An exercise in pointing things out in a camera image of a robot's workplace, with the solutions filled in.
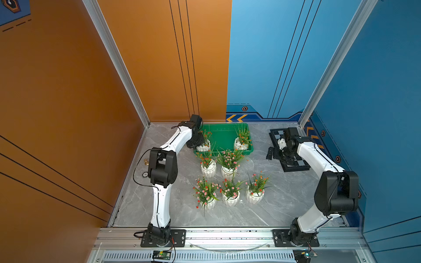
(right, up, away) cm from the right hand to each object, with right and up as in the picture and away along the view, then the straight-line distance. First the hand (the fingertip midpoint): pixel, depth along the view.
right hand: (274, 158), depth 90 cm
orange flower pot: (-18, +9, +4) cm, 20 cm away
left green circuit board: (-57, -40, -18) cm, 72 cm away
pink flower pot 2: (-37, -14, -19) cm, 44 cm away
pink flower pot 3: (-26, -13, -18) cm, 34 cm away
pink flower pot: (-26, 0, -7) cm, 27 cm away
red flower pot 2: (-37, -4, -1) cm, 37 cm away
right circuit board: (+6, -40, -20) cm, 45 cm away
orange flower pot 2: (-14, -13, -13) cm, 23 cm away
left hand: (-42, +9, +10) cm, 44 cm away
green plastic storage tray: (-29, +13, +7) cm, 33 cm away
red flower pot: (-38, +7, +8) cm, 40 cm away
